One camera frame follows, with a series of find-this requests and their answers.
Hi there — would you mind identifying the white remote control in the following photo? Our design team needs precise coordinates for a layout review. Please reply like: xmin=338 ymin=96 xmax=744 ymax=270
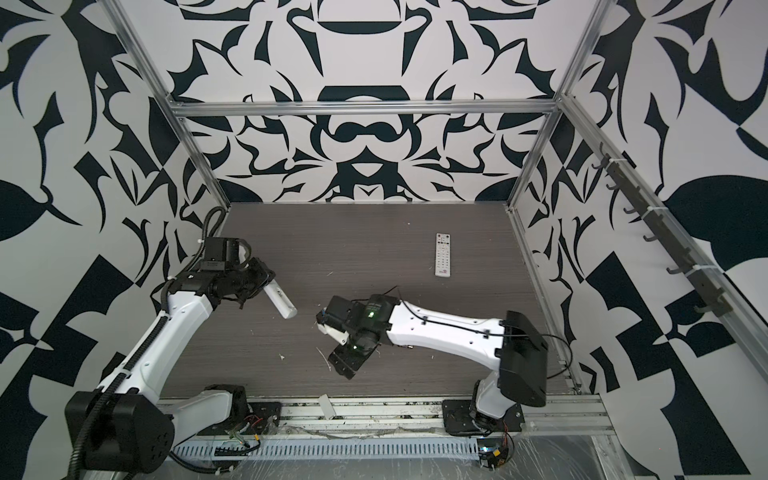
xmin=263 ymin=280 xmax=298 ymax=319

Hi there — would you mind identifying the white battery cover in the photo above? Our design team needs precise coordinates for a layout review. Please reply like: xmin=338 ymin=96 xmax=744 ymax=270
xmin=318 ymin=394 xmax=337 ymax=420

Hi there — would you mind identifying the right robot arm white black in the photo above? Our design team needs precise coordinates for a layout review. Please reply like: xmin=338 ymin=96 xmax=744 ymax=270
xmin=316 ymin=294 xmax=549 ymax=420

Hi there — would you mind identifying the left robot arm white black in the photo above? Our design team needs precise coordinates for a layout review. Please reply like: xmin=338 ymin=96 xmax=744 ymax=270
xmin=65 ymin=237 xmax=297 ymax=479

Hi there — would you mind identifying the white remote on table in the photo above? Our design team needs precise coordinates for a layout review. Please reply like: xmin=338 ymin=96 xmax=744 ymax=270
xmin=434 ymin=233 xmax=451 ymax=278

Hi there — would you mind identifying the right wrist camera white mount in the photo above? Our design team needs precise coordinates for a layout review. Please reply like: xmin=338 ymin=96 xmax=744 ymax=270
xmin=316 ymin=296 xmax=364 ymax=345

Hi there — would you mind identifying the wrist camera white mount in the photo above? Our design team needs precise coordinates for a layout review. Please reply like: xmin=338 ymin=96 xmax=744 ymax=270
xmin=199 ymin=237 xmax=252 ymax=272
xmin=316 ymin=296 xmax=364 ymax=345

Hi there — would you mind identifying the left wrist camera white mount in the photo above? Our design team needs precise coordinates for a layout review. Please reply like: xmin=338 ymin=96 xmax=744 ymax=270
xmin=199 ymin=237 xmax=252 ymax=272

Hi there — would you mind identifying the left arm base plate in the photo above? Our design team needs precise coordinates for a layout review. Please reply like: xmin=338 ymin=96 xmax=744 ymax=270
xmin=197 ymin=401 xmax=282 ymax=436

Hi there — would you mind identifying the white slotted cable duct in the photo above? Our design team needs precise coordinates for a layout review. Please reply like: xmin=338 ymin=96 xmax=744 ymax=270
xmin=174 ymin=437 xmax=480 ymax=461

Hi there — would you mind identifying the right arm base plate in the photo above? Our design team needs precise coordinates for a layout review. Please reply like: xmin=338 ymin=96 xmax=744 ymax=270
xmin=441 ymin=399 xmax=525 ymax=437

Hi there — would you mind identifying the small circuit board with wires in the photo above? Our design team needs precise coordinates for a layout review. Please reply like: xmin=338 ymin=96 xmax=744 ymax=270
xmin=478 ymin=435 xmax=516 ymax=471

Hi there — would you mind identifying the black corrugated cable conduit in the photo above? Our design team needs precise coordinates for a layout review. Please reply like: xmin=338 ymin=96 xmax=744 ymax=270
xmin=64 ymin=206 xmax=229 ymax=480

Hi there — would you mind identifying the aluminium frame crossbar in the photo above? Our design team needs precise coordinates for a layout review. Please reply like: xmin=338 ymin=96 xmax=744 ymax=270
xmin=170 ymin=99 xmax=556 ymax=118

